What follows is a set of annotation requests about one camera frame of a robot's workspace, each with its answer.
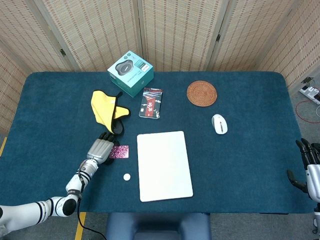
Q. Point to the white closed laptop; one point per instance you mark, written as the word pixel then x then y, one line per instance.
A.
pixel 163 165

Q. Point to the yellow cloth with black strap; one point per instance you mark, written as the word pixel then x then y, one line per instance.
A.
pixel 102 110

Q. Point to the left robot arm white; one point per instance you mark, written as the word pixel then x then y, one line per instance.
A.
pixel 75 182

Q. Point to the dark printed packet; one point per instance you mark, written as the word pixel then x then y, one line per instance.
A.
pixel 150 103

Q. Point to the pink patterned card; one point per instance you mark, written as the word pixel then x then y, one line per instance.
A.
pixel 121 151

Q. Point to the round brown rattan coaster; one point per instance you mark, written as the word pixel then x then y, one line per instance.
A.
pixel 202 93

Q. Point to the dark blue table cloth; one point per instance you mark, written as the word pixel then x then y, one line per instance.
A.
pixel 237 162

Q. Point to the teal product box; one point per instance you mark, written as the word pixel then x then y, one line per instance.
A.
pixel 130 75

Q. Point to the white power strip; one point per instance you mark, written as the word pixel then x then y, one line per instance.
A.
pixel 310 92

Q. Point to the woven bamboo folding screen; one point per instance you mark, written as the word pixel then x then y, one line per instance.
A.
pixel 175 30

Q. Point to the blue padded robot base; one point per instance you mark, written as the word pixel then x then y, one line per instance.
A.
pixel 157 225

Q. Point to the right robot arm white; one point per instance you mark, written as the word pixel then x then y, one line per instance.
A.
pixel 317 215

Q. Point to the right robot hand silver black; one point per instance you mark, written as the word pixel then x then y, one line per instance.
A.
pixel 312 175

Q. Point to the small white disc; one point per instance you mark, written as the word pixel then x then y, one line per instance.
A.
pixel 126 176

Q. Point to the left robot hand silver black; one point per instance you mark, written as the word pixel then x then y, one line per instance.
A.
pixel 100 150

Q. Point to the white computer mouse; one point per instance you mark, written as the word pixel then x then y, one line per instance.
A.
pixel 220 124

